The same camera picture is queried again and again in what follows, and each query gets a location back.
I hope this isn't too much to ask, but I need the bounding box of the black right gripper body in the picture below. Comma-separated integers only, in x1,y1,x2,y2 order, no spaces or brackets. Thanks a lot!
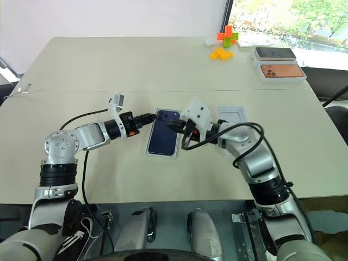
185,121,201,142

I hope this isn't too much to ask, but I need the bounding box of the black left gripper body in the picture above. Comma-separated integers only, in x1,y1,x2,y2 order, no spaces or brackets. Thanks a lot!
119,110,141,138

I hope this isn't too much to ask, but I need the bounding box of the dark blue smartphone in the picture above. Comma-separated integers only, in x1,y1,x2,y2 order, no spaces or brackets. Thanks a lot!
147,108,182,157

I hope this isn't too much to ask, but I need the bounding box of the white phone box base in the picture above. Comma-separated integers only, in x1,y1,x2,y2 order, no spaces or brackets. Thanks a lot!
144,108,183,159

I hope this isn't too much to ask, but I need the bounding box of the white phone box lid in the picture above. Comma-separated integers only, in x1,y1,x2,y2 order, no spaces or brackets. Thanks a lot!
216,105,250,129

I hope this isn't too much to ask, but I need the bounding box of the orange phone on box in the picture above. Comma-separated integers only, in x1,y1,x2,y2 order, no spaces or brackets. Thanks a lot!
256,63,308,84

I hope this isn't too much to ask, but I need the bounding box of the yellow block pile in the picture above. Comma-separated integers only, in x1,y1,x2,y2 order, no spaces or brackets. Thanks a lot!
209,47,235,62

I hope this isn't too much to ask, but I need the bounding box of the green cross block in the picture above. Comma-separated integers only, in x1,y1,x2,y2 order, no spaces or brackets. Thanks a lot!
223,32,240,49

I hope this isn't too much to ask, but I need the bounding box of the orange cross block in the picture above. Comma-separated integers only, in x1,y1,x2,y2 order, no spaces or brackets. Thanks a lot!
217,24,234,46

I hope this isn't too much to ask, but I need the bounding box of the grey rounded robot leg cover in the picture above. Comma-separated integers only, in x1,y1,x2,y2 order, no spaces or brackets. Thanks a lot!
187,207,221,259
115,207,158,254

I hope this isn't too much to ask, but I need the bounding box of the orange smartphone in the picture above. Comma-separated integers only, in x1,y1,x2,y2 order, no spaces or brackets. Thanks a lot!
260,64,304,79

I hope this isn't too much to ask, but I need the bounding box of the gold-edged smartphone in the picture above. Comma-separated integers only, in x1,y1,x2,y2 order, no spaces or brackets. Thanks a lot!
255,47,297,61

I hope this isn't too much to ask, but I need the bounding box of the black chair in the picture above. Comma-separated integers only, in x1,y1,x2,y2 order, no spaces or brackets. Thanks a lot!
300,66,348,105

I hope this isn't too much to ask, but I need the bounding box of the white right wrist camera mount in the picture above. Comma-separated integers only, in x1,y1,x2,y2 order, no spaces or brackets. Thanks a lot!
181,98,212,142

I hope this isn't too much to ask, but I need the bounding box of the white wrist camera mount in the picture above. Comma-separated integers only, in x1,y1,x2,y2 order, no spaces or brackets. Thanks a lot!
107,92,128,138
181,98,212,142

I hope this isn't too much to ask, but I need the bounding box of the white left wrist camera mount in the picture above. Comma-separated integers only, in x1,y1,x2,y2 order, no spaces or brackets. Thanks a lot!
107,92,128,138

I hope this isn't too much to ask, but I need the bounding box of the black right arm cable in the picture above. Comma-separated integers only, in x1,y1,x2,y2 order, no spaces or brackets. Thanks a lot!
181,121,266,169

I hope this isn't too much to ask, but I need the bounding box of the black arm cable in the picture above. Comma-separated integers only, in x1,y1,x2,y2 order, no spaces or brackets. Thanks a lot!
59,108,116,253
181,121,266,169

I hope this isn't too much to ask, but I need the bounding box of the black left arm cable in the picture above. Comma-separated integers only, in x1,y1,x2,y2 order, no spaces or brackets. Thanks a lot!
59,108,116,253

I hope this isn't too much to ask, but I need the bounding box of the black strap with metal buckle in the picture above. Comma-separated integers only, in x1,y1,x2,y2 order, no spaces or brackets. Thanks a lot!
231,211,278,258

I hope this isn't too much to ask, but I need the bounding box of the black window frame post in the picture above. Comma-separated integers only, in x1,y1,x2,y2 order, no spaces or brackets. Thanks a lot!
221,0,235,38

